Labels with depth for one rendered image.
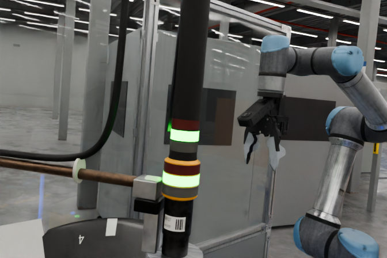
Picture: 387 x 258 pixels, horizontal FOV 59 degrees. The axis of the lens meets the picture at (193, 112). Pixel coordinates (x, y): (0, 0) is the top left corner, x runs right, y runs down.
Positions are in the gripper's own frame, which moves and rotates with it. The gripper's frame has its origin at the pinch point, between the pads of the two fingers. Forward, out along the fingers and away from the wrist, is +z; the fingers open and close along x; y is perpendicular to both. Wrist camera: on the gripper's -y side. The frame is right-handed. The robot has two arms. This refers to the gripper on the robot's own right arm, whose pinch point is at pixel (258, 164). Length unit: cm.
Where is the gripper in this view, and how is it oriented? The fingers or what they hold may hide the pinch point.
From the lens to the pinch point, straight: 96.7
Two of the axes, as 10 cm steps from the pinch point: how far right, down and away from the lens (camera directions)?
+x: -6.7, -1.0, 7.3
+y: 7.3, 0.3, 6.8
